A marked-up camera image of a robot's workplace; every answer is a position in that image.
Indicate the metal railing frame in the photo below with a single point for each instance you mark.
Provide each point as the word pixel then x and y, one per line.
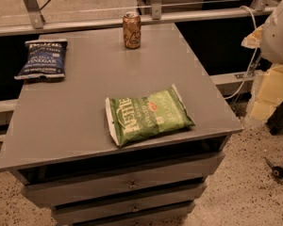
pixel 21 17

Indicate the grey drawer cabinet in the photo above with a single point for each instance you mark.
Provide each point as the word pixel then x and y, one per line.
pixel 59 147

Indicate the black caster wheel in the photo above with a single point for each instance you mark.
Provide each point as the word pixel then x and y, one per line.
pixel 277 171

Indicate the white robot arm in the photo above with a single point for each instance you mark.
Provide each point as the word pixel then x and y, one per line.
pixel 268 37

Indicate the brown soda can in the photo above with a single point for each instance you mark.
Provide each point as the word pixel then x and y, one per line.
pixel 132 30

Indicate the top drawer knob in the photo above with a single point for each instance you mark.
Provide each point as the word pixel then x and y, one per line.
pixel 132 185

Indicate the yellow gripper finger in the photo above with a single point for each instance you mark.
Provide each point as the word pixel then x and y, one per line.
pixel 253 40

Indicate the green chip bag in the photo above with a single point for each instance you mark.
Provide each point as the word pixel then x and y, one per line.
pixel 133 119

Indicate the drawer knob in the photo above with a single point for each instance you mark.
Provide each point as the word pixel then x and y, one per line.
pixel 132 185
pixel 135 209

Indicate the blue chip bag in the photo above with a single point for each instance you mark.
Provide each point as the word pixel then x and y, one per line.
pixel 45 58

